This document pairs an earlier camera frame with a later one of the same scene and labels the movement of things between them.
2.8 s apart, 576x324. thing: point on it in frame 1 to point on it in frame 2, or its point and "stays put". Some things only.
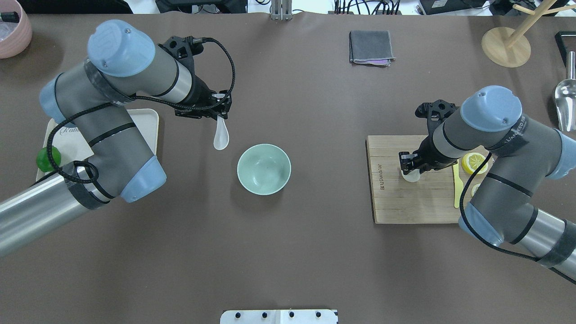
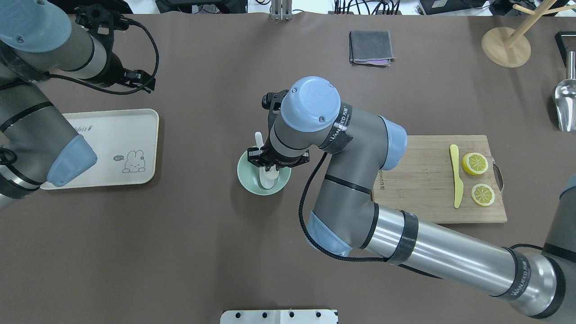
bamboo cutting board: [430, 200] stays put
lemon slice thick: [471, 161] stays put
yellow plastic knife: [458, 185] stays put
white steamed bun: [412, 176] to [272, 174]
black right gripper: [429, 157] to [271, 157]
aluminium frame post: [281, 10] stays put
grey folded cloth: [371, 47] stays put
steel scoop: [565, 97] stays put
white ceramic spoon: [221, 138] to [267, 183]
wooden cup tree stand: [512, 49] stays put
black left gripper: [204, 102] to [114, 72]
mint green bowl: [263, 168] stays put
